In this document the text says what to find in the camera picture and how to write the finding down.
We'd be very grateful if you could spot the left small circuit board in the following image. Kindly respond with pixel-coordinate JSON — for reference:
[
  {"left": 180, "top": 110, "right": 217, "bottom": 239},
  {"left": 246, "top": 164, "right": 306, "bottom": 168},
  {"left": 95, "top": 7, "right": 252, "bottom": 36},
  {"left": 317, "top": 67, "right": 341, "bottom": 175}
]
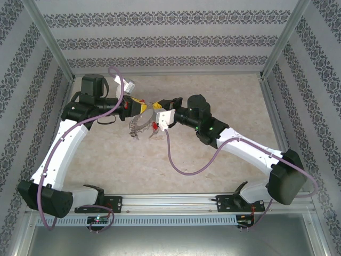
[{"left": 87, "top": 215, "right": 110, "bottom": 225}]

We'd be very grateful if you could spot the small circuit board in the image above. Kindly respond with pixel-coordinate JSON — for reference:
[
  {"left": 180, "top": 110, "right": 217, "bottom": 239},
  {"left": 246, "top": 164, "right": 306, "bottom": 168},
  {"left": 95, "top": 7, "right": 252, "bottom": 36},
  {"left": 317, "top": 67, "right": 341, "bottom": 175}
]
[
  {"left": 237, "top": 214, "right": 255, "bottom": 227},
  {"left": 87, "top": 215, "right": 110, "bottom": 225}
]

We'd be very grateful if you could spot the right small circuit board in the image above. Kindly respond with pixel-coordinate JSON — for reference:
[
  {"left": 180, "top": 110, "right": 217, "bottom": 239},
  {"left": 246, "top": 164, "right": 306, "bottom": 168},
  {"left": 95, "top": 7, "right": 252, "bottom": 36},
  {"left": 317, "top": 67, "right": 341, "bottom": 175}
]
[{"left": 237, "top": 214, "right": 255, "bottom": 227}]

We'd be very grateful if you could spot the grey metal sheet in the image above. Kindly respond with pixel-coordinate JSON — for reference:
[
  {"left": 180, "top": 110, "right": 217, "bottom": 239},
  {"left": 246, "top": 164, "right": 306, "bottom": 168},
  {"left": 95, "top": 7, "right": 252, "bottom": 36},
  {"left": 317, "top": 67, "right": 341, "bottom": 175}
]
[{"left": 25, "top": 225, "right": 324, "bottom": 256}]

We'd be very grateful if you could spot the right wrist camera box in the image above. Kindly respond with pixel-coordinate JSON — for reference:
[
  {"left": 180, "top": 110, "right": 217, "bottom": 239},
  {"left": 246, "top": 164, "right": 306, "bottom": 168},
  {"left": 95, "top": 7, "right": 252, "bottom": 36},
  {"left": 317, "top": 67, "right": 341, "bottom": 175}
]
[{"left": 155, "top": 109, "right": 176, "bottom": 132}]

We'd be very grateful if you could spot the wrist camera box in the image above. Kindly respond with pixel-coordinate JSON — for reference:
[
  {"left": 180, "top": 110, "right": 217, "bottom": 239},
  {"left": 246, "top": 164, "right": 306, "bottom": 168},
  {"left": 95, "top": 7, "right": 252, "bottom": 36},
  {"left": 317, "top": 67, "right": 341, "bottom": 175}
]
[
  {"left": 113, "top": 75, "right": 137, "bottom": 96},
  {"left": 155, "top": 109, "right": 176, "bottom": 132}
]

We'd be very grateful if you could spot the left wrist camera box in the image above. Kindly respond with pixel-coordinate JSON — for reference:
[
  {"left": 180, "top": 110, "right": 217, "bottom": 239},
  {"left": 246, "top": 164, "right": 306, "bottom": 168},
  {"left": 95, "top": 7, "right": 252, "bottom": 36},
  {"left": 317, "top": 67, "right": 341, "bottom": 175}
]
[{"left": 113, "top": 75, "right": 137, "bottom": 96}]

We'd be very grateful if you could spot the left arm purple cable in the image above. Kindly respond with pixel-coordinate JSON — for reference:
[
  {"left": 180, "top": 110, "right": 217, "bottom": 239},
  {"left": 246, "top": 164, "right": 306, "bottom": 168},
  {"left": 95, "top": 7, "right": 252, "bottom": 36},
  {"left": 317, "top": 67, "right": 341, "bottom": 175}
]
[{"left": 37, "top": 66, "right": 126, "bottom": 234}]

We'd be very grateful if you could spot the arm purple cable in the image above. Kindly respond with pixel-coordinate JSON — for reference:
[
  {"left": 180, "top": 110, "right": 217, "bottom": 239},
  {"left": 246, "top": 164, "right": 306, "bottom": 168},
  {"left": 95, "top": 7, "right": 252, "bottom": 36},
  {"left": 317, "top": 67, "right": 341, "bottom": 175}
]
[
  {"left": 37, "top": 66, "right": 126, "bottom": 234},
  {"left": 164, "top": 129, "right": 319, "bottom": 231}
]

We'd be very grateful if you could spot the aluminium back rail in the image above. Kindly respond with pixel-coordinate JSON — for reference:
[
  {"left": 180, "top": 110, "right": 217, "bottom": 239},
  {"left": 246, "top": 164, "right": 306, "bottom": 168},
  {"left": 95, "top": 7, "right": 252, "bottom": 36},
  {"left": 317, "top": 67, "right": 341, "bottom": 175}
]
[{"left": 72, "top": 71, "right": 263, "bottom": 78}]

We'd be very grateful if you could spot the aluminium side rail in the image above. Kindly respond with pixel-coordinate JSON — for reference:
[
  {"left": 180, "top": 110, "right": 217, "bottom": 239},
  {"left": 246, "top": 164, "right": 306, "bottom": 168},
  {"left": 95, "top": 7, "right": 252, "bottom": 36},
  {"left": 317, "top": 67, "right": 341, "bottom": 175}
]
[
  {"left": 259, "top": 78, "right": 303, "bottom": 193},
  {"left": 39, "top": 79, "right": 75, "bottom": 182}
]

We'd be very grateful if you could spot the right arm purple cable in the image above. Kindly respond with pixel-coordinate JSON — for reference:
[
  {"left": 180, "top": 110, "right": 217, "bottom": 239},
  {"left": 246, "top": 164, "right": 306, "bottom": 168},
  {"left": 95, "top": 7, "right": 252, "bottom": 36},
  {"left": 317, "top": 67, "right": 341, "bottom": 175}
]
[{"left": 164, "top": 129, "right": 319, "bottom": 231}]

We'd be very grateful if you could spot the aluminium frame post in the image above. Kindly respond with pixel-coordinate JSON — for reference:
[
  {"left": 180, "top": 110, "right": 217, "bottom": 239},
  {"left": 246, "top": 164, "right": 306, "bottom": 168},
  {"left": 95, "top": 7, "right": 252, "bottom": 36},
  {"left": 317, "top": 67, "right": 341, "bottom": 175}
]
[
  {"left": 258, "top": 0, "right": 312, "bottom": 80},
  {"left": 20, "top": 0, "right": 76, "bottom": 81}
]

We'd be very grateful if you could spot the aluminium mounting rail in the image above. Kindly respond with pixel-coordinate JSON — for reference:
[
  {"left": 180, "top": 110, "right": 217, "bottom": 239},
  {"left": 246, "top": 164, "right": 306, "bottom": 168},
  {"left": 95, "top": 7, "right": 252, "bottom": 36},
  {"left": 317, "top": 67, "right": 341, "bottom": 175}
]
[{"left": 25, "top": 193, "right": 313, "bottom": 214}]

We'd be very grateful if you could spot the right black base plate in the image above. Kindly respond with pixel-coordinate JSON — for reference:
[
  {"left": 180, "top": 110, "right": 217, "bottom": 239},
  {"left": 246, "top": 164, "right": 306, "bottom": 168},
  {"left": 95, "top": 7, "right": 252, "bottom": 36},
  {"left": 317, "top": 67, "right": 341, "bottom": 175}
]
[{"left": 215, "top": 194, "right": 266, "bottom": 213}]

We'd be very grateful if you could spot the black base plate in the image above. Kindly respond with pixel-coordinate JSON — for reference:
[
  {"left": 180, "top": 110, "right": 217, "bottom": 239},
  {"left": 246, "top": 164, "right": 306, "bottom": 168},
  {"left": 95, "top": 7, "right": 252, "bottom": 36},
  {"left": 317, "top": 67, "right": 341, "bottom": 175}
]
[
  {"left": 215, "top": 194, "right": 266, "bottom": 213},
  {"left": 74, "top": 196, "right": 124, "bottom": 214}
]

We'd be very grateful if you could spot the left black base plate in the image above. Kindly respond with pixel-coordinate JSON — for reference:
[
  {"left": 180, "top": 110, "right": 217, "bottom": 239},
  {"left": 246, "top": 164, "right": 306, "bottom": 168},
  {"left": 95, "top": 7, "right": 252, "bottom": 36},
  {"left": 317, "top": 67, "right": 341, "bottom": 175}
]
[{"left": 74, "top": 196, "right": 124, "bottom": 214}]

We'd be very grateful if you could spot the slotted grey cable duct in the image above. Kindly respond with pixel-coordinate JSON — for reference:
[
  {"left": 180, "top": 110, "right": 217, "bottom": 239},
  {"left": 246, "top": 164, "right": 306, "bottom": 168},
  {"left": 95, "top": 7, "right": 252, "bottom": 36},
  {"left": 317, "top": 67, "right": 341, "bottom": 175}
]
[{"left": 36, "top": 215, "right": 238, "bottom": 227}]

